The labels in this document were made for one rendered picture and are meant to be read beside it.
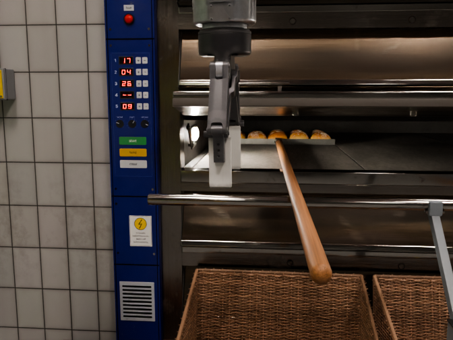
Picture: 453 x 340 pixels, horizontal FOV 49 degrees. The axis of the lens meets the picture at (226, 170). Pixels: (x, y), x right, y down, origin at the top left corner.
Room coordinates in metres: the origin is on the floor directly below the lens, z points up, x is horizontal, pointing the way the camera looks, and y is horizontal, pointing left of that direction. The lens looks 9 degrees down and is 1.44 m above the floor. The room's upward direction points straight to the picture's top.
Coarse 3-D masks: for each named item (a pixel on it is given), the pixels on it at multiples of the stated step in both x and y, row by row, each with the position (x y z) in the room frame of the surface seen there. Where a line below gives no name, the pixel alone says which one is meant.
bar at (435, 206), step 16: (352, 208) 1.22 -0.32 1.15; (368, 208) 1.21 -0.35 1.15; (384, 208) 1.21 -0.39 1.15; (400, 208) 1.20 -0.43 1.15; (416, 208) 1.20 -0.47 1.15; (432, 208) 1.19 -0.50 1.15; (448, 208) 1.19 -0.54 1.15; (432, 224) 1.18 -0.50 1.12; (448, 256) 1.11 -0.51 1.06; (448, 272) 1.08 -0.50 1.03; (448, 288) 1.05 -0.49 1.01; (448, 304) 1.04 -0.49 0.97; (448, 320) 1.00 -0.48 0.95; (448, 336) 1.00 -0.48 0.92
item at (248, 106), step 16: (192, 112) 1.60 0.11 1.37; (240, 112) 1.58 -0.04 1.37; (256, 112) 1.58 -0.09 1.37; (272, 112) 1.57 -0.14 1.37; (288, 112) 1.56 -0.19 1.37; (304, 112) 1.56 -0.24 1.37; (320, 112) 1.55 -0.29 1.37; (336, 112) 1.55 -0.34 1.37; (352, 112) 1.54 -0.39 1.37; (368, 112) 1.54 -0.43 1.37; (384, 112) 1.53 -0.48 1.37; (400, 112) 1.53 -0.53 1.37; (432, 112) 1.52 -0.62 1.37; (448, 112) 1.51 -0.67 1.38
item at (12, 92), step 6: (0, 72) 1.61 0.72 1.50; (6, 72) 1.62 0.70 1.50; (12, 72) 1.66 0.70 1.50; (0, 78) 1.61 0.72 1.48; (6, 78) 1.62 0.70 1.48; (12, 78) 1.66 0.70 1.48; (0, 84) 1.61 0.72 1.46; (6, 84) 1.62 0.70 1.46; (12, 84) 1.66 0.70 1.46; (0, 90) 1.61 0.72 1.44; (6, 90) 1.62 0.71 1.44; (12, 90) 1.66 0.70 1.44; (0, 96) 1.60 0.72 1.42; (6, 96) 1.61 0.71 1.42; (12, 96) 1.65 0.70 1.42
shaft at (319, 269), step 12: (276, 144) 2.22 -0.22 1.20; (288, 168) 1.48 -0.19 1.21; (288, 180) 1.30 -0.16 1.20; (300, 192) 1.13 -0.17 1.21; (300, 204) 1.00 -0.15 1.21; (300, 216) 0.92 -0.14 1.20; (300, 228) 0.85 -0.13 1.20; (312, 228) 0.83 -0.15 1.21; (312, 240) 0.76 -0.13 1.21; (312, 252) 0.70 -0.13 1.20; (324, 252) 0.72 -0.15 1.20; (312, 264) 0.66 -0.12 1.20; (324, 264) 0.65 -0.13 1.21; (312, 276) 0.65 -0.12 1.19; (324, 276) 0.64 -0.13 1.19
